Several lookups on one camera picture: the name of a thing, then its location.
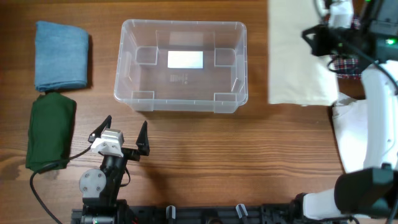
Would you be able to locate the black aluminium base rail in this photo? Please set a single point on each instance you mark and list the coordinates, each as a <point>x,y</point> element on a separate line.
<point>239,214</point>

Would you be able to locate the folded dark green cloth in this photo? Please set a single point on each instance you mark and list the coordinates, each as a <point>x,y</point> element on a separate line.
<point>50,131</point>

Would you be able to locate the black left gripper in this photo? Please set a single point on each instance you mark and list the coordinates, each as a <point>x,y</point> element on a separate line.
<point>143,144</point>

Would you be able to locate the folded blue cloth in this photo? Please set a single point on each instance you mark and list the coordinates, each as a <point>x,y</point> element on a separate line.
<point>61,57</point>

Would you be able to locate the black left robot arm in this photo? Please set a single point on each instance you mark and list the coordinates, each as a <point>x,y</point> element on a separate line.
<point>100,187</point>

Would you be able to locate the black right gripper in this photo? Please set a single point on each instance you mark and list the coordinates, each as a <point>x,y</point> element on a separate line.
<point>318,46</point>

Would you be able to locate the white cloth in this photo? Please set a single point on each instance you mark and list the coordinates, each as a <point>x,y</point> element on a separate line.
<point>350,122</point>

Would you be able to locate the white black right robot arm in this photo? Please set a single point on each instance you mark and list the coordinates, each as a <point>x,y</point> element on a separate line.
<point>371,191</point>

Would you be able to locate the cream cloth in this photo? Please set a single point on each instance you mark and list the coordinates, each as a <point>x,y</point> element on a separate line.
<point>295,76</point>

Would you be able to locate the clear plastic storage container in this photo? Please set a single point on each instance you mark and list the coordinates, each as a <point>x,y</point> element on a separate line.
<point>182,66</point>

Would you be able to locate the red navy plaid cloth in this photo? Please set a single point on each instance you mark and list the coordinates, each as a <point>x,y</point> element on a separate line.
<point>344,67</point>

